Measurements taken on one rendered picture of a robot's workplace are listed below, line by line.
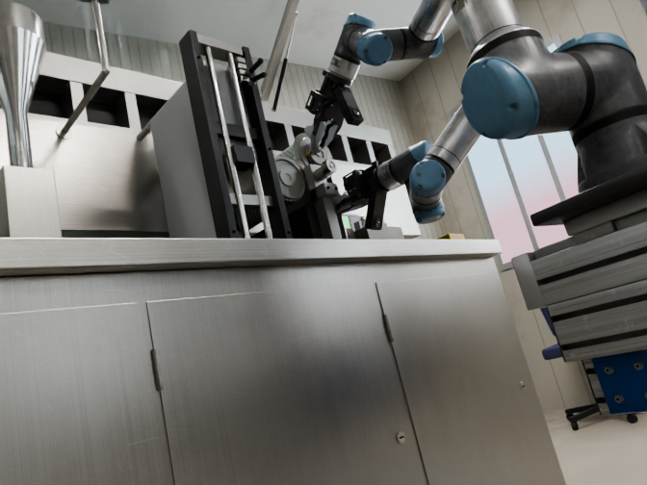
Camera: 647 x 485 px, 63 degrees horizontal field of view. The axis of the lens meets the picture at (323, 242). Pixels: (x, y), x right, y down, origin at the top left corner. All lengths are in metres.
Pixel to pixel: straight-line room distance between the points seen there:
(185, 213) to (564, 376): 3.60
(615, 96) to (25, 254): 0.81
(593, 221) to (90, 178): 1.18
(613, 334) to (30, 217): 1.00
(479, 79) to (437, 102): 4.31
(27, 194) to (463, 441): 0.99
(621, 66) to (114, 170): 1.20
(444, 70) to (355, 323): 4.26
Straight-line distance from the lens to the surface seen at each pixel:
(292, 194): 1.40
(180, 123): 1.41
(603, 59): 0.90
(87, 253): 0.74
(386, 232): 1.55
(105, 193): 1.51
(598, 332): 0.88
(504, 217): 4.57
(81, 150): 1.55
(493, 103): 0.81
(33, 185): 1.16
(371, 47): 1.30
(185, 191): 1.37
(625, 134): 0.86
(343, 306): 1.00
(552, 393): 4.59
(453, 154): 1.20
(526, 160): 4.47
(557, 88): 0.82
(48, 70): 1.65
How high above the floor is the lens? 0.66
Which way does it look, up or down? 14 degrees up
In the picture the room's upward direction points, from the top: 14 degrees counter-clockwise
